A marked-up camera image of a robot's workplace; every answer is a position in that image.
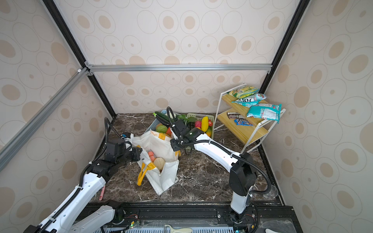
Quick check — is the dark candy packet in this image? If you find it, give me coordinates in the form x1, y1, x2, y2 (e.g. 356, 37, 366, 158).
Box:
227, 112, 245, 119

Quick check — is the orange mango fruit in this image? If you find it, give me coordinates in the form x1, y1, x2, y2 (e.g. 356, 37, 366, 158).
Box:
206, 127, 212, 137

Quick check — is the metal spoon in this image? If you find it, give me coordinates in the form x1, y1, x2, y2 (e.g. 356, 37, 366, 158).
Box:
99, 185, 106, 201

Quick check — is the pale green plastic basket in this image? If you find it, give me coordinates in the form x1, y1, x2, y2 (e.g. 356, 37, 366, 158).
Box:
187, 113, 215, 138

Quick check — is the long green cucumber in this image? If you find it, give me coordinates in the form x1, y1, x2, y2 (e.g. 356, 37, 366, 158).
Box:
153, 111, 172, 125

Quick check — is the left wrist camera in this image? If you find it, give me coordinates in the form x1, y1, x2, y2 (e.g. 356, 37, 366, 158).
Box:
104, 138, 132, 163

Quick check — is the white canvas grocery bag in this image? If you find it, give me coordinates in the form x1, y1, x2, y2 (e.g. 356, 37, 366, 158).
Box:
130, 130, 181, 195

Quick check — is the green leafy vegetable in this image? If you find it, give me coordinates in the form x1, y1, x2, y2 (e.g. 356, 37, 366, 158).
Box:
177, 115, 197, 123

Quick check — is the horizontal aluminium frame bar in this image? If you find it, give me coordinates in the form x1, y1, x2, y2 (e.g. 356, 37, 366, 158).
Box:
88, 64, 272, 72

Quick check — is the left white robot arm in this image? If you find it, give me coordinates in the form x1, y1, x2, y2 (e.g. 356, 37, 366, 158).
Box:
24, 147, 142, 233

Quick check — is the pink dragon fruit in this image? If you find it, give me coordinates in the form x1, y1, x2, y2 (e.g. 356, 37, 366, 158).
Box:
195, 121, 202, 129

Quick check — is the white teal snack bag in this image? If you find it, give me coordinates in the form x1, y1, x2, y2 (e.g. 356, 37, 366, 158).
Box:
232, 93, 267, 107

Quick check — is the red orange pepper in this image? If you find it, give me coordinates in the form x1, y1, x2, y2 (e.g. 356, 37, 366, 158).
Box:
166, 127, 173, 137

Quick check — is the green cabbage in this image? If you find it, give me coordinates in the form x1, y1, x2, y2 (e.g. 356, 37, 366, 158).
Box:
155, 124, 168, 134

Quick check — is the blue candy packet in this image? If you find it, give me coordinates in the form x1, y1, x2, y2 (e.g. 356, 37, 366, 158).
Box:
234, 119, 253, 126

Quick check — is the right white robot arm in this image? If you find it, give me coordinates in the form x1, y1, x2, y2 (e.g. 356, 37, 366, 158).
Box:
170, 133, 272, 223

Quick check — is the yellow green snack bag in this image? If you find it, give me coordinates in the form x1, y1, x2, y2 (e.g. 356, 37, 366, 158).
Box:
229, 85, 259, 99

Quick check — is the clear plastic cup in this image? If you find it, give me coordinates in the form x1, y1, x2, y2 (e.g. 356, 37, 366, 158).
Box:
268, 185, 278, 198

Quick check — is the black right corner post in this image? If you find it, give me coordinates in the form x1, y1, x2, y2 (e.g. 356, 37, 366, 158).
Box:
259, 0, 310, 94

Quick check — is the black corner frame post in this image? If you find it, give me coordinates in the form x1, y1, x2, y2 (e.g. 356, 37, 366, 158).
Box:
42, 0, 117, 117

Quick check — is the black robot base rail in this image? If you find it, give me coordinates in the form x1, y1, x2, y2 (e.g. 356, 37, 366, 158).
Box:
96, 200, 304, 233

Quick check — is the wooden two tier shelf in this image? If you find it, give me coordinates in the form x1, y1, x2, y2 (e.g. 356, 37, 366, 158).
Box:
215, 84, 277, 153

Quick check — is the yellow papaya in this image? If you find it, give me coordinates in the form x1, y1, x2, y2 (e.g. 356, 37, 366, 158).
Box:
201, 116, 209, 132

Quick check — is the left aluminium frame bar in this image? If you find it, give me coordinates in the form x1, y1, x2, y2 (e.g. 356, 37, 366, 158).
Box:
1, 68, 88, 170

